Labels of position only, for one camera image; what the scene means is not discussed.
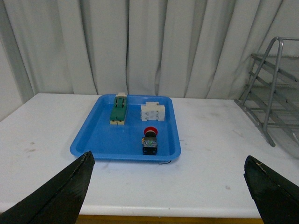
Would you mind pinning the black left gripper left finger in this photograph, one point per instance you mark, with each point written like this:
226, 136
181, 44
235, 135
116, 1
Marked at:
59, 200

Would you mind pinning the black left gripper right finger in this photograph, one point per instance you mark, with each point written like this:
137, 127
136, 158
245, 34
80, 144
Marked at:
276, 198

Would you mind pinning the red emergency stop button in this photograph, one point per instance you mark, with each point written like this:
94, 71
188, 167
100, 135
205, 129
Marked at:
149, 141

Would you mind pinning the silver mesh three-tier rack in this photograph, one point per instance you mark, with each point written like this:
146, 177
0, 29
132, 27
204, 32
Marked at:
271, 97

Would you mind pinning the blue plastic tray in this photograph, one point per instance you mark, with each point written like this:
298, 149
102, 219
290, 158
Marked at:
124, 142

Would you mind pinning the white circuit breaker block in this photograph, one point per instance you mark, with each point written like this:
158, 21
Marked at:
152, 111

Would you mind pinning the white curtain backdrop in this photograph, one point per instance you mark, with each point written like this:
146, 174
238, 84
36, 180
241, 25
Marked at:
175, 48

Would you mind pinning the green knife switch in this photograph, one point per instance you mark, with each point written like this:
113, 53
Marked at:
119, 109

